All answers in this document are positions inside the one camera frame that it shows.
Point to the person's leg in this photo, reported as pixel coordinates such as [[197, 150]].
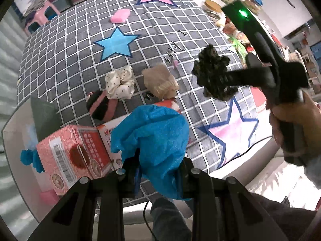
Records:
[[170, 221], [288, 221]]

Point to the pink patterned tissue box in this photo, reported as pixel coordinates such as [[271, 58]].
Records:
[[80, 150]]

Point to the white polka dot scrunchie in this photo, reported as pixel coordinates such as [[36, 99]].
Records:
[[119, 81]]

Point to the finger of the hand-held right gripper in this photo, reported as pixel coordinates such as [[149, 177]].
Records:
[[250, 76]]

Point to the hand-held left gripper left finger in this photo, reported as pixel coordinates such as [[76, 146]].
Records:
[[137, 178]]

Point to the person's right leg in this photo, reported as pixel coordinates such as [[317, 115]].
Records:
[[288, 221]]

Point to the round wooden lid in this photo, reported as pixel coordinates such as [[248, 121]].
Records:
[[212, 5]]

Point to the person's right hand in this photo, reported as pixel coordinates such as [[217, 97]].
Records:
[[311, 115]]

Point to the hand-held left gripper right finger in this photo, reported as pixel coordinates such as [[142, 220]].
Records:
[[198, 185]]

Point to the pile of snack packets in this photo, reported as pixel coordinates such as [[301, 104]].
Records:
[[238, 35]]

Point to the pink plastic stool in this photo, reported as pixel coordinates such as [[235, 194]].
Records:
[[41, 17]]

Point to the person's left leg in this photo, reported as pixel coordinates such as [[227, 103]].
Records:
[[170, 221]]

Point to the leopard print scrunchie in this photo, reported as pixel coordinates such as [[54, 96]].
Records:
[[213, 72]]

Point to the pink sponge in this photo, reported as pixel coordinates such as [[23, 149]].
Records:
[[120, 16], [50, 197]]

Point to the blue cloth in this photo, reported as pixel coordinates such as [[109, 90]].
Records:
[[155, 140], [32, 159]]

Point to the grey checked star blanket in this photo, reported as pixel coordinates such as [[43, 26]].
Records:
[[75, 55]]

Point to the grey storage box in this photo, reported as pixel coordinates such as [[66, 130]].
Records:
[[17, 135]]

